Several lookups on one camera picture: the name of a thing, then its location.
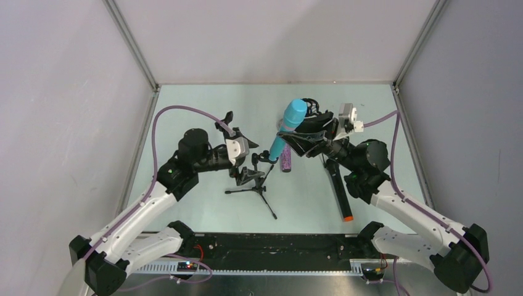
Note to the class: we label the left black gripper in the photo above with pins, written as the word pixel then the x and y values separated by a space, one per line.
pixel 217 158

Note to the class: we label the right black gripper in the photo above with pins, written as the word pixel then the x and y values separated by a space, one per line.
pixel 322 133

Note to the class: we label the black tripod mic stand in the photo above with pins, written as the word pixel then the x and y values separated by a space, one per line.
pixel 259 186

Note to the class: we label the blue toy microphone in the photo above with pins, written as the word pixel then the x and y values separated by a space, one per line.
pixel 293 116

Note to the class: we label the black microphone orange end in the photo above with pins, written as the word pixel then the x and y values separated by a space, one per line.
pixel 333 170

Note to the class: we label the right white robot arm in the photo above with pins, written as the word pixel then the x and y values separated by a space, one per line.
pixel 455 253

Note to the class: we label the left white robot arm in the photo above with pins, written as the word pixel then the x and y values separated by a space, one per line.
pixel 102 262

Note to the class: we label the round base mic stand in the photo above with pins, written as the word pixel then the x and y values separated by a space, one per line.
pixel 224 128

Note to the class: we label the purple glitter microphone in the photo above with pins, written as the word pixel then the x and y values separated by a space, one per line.
pixel 285 159

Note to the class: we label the left circuit board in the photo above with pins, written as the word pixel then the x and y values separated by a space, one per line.
pixel 187 267

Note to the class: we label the circuit board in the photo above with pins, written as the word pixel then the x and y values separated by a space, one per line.
pixel 187 267
pixel 373 274

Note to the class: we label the right circuit board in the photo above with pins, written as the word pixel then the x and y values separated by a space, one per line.
pixel 373 274

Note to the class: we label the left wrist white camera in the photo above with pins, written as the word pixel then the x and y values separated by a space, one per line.
pixel 235 151

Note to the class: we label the wrist white camera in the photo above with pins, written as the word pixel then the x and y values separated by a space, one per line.
pixel 348 116
pixel 235 151

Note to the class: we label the shock mount tripod stand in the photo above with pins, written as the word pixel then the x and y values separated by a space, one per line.
pixel 313 108

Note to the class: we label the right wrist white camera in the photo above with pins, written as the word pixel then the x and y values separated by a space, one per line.
pixel 348 116

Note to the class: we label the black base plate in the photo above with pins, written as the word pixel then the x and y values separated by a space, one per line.
pixel 277 252

